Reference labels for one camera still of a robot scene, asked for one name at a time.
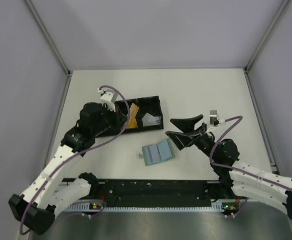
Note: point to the right aluminium corner post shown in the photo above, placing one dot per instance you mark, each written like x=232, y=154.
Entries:
x=283, y=7

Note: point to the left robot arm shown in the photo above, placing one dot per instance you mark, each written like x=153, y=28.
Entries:
x=38, y=206

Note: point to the white credit cards stack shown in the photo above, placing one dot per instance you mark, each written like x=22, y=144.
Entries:
x=150, y=120

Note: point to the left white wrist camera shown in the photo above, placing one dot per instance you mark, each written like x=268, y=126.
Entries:
x=107, y=99

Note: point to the black three-compartment tray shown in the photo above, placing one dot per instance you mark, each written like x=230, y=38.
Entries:
x=149, y=105

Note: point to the green card holder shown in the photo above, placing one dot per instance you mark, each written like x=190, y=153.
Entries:
x=157, y=153

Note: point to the white slotted cable duct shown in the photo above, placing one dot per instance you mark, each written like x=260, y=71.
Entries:
x=85, y=207

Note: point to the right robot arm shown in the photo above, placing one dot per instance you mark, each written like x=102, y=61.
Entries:
x=241, y=179

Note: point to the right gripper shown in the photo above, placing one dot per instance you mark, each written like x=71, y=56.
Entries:
x=183, y=139

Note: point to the aluminium corner post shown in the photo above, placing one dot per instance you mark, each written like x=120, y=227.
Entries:
x=283, y=7
x=46, y=36

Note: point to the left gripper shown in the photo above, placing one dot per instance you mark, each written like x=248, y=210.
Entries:
x=120, y=119

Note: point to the left aluminium corner post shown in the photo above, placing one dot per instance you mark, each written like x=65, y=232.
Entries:
x=46, y=36

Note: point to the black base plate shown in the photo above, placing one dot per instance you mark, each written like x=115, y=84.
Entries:
x=155, y=193

